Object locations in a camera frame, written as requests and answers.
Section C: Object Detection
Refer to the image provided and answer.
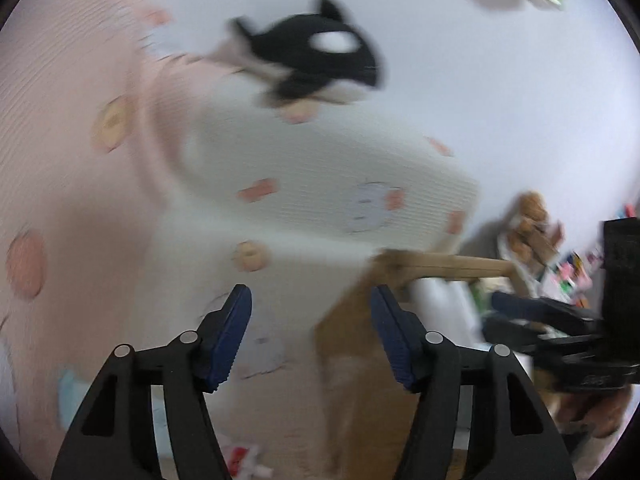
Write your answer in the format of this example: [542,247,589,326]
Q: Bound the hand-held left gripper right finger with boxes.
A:
[370,284,576,480]

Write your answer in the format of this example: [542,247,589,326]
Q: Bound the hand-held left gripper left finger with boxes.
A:
[51,284,253,480]

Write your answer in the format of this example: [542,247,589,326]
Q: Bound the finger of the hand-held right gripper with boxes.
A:
[490,291,604,326]
[481,321,606,361]

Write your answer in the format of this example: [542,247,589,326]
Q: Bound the brown cardboard box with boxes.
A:
[312,249,531,480]

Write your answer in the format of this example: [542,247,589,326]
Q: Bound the pile of white paper rolls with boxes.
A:
[405,277,483,341]

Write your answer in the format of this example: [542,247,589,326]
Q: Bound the red white packet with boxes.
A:
[220,442,273,480]

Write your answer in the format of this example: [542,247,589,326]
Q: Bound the brown teddy bear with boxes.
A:
[507,191,563,261]

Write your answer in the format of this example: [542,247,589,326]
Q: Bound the white knit cartoon print cushion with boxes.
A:
[145,105,483,281]

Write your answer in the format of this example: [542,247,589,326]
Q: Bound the pink cartoon print blanket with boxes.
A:
[0,0,351,480]

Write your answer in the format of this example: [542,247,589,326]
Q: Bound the black white orca plush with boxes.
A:
[207,0,388,111]

